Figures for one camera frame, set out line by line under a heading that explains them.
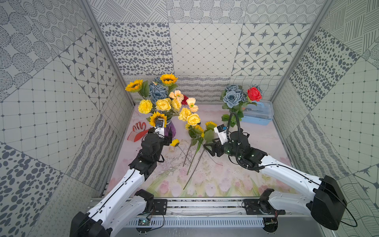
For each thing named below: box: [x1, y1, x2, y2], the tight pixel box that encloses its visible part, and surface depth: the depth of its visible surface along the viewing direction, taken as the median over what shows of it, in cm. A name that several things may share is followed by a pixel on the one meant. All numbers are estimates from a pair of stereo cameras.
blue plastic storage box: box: [241, 100, 274, 126], surface depth 106 cm
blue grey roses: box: [223, 84, 247, 109], surface depth 77 cm
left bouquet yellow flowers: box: [124, 73, 201, 128], surface depth 73 cm
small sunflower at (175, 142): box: [169, 138, 191, 163], surface depth 97 cm
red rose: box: [247, 86, 263, 102], surface depth 74 cm
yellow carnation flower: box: [185, 123, 196, 131], surface depth 103 cm
